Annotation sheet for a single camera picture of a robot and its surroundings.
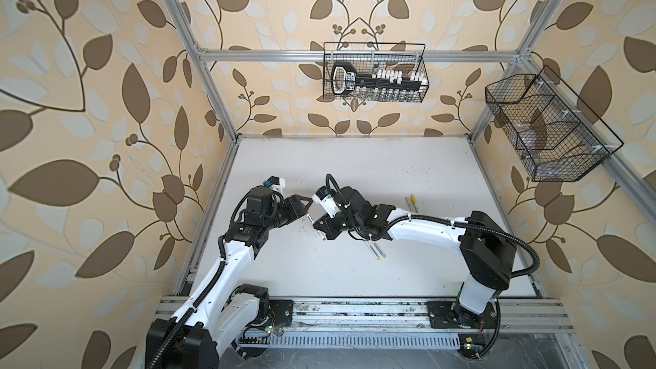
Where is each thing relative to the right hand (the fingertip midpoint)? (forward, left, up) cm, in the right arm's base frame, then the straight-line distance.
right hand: (315, 224), depth 81 cm
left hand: (+5, +3, +6) cm, 9 cm away
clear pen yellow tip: (-5, -19, -11) cm, 23 cm away
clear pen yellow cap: (+15, -37, -12) cm, 42 cm away
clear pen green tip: (-5, -21, -11) cm, 25 cm away
